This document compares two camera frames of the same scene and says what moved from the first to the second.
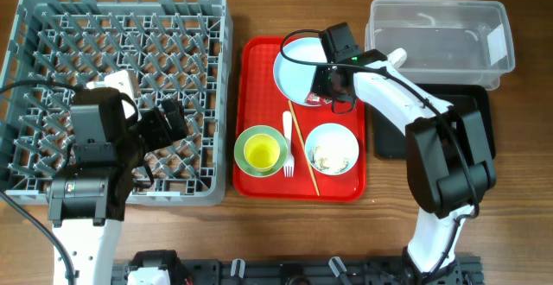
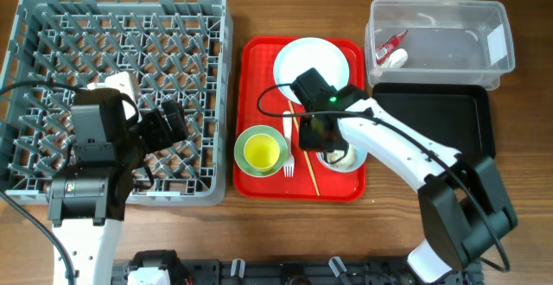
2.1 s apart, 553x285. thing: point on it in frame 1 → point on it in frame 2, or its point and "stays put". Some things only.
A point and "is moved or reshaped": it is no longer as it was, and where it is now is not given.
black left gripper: x=153 y=120 stays put
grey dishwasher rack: x=164 y=45 stays put
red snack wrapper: x=314 y=98 is moved or reshaped
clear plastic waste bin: x=448 y=41 stays put
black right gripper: x=319 y=86 → x=306 y=141
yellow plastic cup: x=262 y=152 stays put
